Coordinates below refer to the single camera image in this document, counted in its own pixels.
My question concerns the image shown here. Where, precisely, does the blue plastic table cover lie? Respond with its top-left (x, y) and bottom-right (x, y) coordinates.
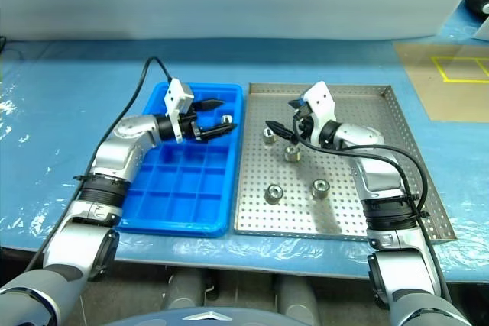
top-left (0, 16), bottom-right (489, 282)

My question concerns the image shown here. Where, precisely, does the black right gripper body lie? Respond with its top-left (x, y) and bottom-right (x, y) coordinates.
top-left (293, 106), bottom-right (319, 144)

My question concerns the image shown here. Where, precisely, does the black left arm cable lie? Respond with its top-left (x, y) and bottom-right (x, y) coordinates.
top-left (24, 56), bottom-right (173, 272)

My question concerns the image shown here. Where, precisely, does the grey robot torso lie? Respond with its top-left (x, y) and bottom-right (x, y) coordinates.
top-left (102, 305), bottom-right (307, 326)

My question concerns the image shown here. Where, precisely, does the perforated metal tray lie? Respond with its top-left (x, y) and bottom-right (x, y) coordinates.
top-left (232, 82), bottom-right (458, 245)

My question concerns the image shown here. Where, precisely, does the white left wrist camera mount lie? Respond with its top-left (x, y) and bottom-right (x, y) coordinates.
top-left (163, 78), bottom-right (195, 144)

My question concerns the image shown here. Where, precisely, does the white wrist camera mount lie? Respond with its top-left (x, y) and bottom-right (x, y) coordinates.
top-left (163, 78), bottom-right (195, 144)
top-left (300, 81), bottom-right (338, 144)

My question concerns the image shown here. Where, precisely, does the blue plastic compartment tray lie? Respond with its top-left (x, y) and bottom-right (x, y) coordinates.
top-left (114, 81), bottom-right (245, 239)

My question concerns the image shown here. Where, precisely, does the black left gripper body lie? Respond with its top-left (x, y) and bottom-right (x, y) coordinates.
top-left (178, 110), bottom-right (202, 140)

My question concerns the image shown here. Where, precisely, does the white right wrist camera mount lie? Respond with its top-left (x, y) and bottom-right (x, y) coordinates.
top-left (300, 81), bottom-right (338, 144)

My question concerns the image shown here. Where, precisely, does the brown mat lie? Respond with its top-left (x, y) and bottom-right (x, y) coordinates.
top-left (394, 42), bottom-right (489, 123)

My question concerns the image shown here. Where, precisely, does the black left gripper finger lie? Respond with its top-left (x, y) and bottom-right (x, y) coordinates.
top-left (192, 99), bottom-right (224, 111)
top-left (198, 123), bottom-right (239, 140)

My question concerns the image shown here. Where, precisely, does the grey rounded cylinder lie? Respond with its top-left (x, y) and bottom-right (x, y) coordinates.
top-left (274, 275), bottom-right (321, 326)
top-left (164, 267), bottom-right (208, 311)

